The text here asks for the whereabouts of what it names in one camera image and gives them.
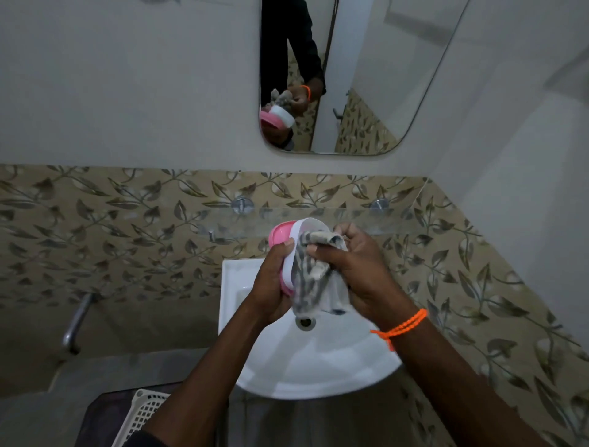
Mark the metal sink drain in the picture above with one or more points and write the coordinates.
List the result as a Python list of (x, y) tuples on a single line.
[(305, 323)]

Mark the glass shelf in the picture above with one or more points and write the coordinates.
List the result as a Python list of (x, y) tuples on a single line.
[(257, 221)]

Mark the person's left thumb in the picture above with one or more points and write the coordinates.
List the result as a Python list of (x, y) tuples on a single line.
[(285, 251)]

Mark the wall mirror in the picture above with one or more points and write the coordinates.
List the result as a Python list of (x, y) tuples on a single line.
[(391, 69)]

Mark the white ceramic sink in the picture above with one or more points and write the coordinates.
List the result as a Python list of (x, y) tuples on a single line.
[(317, 364)]

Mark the grey striped cloth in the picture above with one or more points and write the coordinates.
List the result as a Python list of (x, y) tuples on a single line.
[(313, 281)]

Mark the pink and white soap box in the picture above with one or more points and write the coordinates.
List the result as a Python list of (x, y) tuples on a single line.
[(285, 232)]

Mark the person's left forearm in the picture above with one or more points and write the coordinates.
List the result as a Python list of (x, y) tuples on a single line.
[(216, 373)]

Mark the white plastic basket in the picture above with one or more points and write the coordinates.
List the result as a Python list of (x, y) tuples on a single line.
[(138, 414)]

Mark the person's right thumb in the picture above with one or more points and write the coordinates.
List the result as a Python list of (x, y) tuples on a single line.
[(322, 252)]

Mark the metal wall tap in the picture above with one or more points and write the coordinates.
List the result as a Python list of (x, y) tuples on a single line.
[(76, 322)]

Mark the person's right hand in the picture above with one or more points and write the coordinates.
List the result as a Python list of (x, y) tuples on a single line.
[(368, 276)]

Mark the person's left hand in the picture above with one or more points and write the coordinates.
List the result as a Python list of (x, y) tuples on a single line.
[(269, 290)]

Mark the round metal shelf bracket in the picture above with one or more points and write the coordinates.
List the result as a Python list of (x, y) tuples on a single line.
[(380, 203), (242, 204)]

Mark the person's right forearm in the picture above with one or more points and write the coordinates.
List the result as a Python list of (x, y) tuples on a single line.
[(451, 387)]

